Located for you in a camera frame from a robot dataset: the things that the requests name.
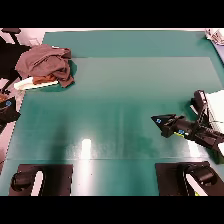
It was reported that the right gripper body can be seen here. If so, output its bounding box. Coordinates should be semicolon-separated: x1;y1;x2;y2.
161;115;193;139

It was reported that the brown shirt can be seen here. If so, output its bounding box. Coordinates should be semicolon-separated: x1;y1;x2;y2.
14;44;75;89

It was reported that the orange garment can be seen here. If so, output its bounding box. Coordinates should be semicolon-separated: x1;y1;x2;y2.
32;73;60;86

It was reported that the white garment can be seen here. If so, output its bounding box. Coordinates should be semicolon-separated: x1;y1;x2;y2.
13;75;62;92

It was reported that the black chair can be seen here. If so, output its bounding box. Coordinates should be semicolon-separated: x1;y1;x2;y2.
0;28;33;96

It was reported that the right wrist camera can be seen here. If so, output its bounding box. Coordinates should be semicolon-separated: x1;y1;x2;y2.
190;89;210;118

